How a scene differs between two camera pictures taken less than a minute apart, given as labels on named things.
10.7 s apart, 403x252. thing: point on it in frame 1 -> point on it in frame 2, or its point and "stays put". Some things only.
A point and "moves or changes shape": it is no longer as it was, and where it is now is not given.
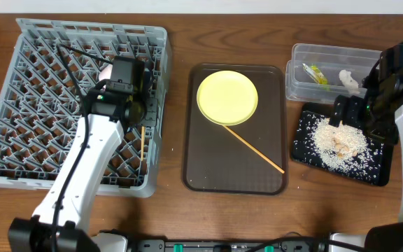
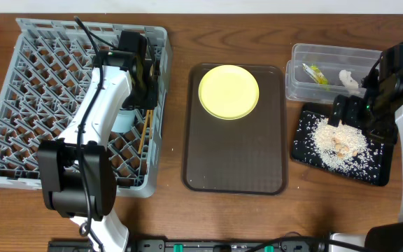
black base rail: [174, 245] stays put
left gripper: [150, 117] -> [150, 99]
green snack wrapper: [315, 73] stays put
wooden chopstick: [255, 150] -> [151, 123]
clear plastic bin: [320, 73] stays put
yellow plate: [227, 98] moves or changes shape
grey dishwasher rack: [51, 66] stays put
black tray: [345, 149] stays put
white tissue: [349, 82] stays put
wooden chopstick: [143, 133] moves or changes shape
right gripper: [352, 104] stays put
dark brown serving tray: [247, 158] stays put
